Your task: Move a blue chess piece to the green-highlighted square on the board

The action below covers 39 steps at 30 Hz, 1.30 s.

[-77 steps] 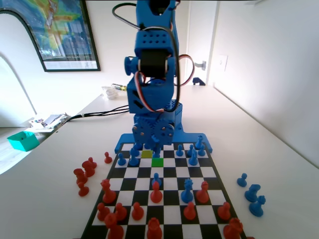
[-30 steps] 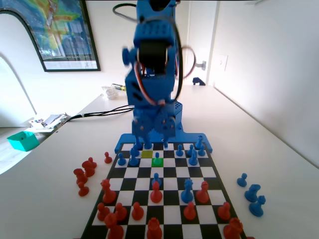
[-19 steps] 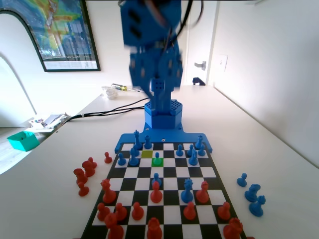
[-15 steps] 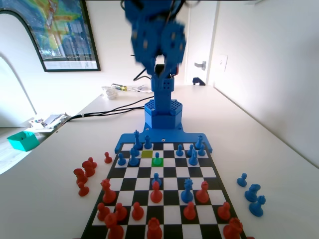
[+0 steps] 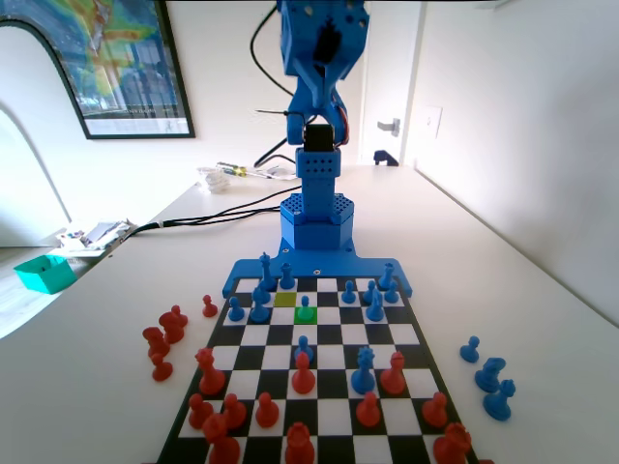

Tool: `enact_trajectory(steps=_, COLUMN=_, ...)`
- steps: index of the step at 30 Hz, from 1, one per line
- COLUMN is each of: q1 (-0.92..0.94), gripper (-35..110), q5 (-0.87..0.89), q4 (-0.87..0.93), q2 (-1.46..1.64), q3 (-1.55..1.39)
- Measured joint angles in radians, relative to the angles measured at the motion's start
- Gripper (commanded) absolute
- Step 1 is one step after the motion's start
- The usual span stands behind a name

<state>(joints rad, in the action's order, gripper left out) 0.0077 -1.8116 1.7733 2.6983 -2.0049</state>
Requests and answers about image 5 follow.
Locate blue base mounting plate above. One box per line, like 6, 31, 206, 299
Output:
221, 236, 416, 299

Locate black framed map poster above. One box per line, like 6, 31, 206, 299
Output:
0, 0, 196, 141

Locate red chess queen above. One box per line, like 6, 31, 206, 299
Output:
194, 347, 227, 396

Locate captured blue chess pieces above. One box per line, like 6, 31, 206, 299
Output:
483, 379, 516, 422

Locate pile of papers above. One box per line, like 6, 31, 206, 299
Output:
51, 217, 140, 258

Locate yellow handled screwdriver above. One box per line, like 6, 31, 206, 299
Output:
216, 161, 253, 178

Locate blue chess king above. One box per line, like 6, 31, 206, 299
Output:
258, 251, 275, 294

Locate white arched panel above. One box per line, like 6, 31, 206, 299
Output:
0, 18, 91, 248

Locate black power cable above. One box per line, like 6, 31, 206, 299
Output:
108, 208, 284, 247
126, 188, 301, 238

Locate red servo wire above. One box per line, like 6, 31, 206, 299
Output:
333, 99, 351, 146

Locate teal plastic box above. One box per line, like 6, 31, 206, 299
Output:
13, 254, 78, 296

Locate white light switch plate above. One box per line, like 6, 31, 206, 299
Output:
420, 105, 444, 142

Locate white door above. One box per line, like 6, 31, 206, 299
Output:
360, 0, 427, 168

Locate blue chess queen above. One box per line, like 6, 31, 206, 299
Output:
350, 346, 377, 395

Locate red chess knight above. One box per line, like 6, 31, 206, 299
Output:
142, 327, 171, 360
159, 311, 184, 345

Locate red chess bishop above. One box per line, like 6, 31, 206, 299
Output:
379, 351, 407, 395

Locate black and white chessboard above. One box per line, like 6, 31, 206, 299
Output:
155, 275, 483, 464

